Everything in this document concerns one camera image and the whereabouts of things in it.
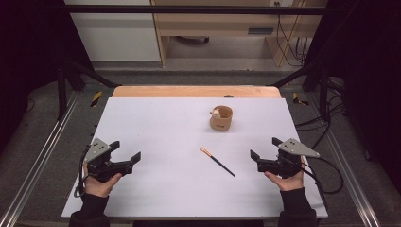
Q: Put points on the yellow black tape strip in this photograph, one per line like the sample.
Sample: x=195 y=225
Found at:
x=96 y=99
x=298 y=99

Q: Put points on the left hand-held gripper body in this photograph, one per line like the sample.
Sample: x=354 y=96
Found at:
x=104 y=167

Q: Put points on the black frame stand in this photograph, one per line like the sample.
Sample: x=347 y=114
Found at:
x=61 y=91
x=323 y=91

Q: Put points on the aluminium rail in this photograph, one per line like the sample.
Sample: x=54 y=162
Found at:
x=38 y=160
x=350 y=170

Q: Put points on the wooden table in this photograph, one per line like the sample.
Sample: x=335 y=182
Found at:
x=189 y=91

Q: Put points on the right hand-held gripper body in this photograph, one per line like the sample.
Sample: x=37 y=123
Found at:
x=285 y=165

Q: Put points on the wooden desk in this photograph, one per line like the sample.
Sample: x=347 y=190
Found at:
x=214 y=23

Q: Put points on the person's right hand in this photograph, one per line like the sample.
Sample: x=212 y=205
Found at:
x=291 y=184

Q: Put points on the white cabinet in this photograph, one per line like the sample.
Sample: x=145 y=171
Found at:
x=119 y=34

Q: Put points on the white board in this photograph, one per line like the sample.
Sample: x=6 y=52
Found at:
x=176 y=176

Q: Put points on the black curtain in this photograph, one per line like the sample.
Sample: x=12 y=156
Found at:
x=28 y=56
x=369 y=72

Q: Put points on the black frame crossbar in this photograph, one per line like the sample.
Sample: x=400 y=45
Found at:
x=189 y=9

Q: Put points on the wooden pen holder with figure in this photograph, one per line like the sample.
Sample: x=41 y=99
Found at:
x=221 y=123

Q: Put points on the person's left hand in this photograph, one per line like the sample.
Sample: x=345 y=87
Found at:
x=97 y=188

